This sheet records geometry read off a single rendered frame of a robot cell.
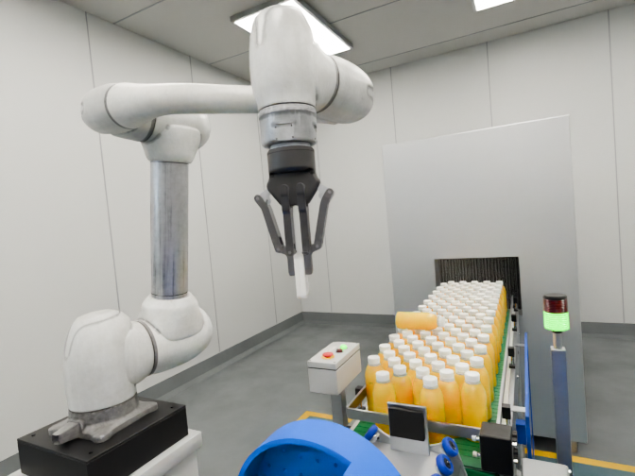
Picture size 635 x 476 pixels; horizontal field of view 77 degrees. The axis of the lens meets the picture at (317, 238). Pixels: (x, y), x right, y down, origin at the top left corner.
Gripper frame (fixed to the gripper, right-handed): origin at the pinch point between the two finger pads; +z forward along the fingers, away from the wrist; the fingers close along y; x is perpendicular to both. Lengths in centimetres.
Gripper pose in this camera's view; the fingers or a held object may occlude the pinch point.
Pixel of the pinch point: (300, 275)
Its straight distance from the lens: 64.8
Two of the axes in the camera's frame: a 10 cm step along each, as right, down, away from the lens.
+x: 1.2, -0.6, 9.9
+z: 0.8, 10.0, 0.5
